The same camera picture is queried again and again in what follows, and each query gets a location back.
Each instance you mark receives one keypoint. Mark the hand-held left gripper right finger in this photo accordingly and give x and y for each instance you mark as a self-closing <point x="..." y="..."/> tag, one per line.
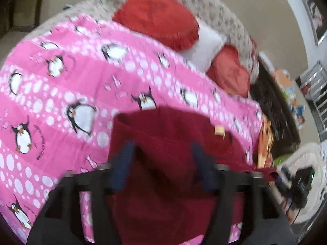
<point x="204" y="168"/>

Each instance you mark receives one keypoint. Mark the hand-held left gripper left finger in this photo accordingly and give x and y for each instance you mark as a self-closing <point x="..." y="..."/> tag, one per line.
<point x="122" y="168"/>

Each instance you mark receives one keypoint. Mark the dark red garment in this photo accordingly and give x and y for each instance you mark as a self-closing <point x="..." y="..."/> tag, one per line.
<point x="166" y="145"/>

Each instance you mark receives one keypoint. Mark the orange printed cloth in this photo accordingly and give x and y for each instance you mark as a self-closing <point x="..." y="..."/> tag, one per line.
<point x="265" y="143"/>

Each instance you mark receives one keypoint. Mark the dark headboard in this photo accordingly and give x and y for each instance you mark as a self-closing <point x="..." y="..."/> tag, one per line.
<point x="276" y="112"/>

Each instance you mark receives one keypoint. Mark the colourful toys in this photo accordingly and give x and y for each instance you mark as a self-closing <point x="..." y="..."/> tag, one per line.
<point x="293" y="99"/>

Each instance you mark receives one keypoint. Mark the white railed furniture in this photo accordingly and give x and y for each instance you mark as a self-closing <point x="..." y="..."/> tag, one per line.
<point x="315" y="99"/>

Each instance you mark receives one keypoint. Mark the small red pillow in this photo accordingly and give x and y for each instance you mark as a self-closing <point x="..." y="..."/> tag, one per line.
<point x="230" y="74"/>

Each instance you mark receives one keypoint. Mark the pink penguin print blanket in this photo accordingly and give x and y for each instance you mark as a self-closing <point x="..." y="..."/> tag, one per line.
<point x="76" y="76"/>

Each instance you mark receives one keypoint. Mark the white pillow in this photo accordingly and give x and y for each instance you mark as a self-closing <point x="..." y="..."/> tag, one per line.
<point x="207" y="46"/>

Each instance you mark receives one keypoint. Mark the large red pillow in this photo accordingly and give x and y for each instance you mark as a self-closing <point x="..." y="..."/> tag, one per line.
<point x="158" y="15"/>

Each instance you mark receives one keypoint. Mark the floral bed sheet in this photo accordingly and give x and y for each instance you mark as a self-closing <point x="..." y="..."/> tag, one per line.
<point x="212" y="10"/>

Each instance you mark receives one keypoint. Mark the dark wooden table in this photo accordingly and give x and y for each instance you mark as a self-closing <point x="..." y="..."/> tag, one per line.
<point x="15" y="2"/>

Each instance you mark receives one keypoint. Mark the framed wall picture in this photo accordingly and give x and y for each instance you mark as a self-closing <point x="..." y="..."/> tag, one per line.
<point x="315" y="17"/>

